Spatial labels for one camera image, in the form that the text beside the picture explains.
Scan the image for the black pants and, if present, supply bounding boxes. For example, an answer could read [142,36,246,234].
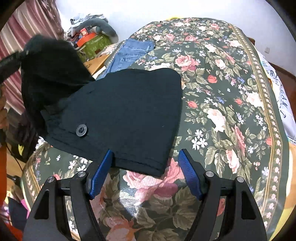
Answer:
[21,35,182,177]

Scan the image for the green floral bedspread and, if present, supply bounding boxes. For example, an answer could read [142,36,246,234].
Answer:
[28,18,292,240]

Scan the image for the brown wooden lap desk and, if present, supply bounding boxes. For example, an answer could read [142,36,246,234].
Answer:
[83,54,109,75]

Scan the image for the green storage basket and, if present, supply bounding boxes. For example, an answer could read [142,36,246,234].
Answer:
[77,34,111,62]

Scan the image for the blue denim jeans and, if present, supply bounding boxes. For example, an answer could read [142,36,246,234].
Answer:
[96,39,154,80]

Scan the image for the orange box in basket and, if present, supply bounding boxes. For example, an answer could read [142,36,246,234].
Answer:
[77,33,97,47]

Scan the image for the grey plush toy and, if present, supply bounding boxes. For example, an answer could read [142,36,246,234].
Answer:
[67,14,118,44]

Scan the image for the pink striped curtain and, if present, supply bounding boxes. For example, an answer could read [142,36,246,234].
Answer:
[1,1,64,114]

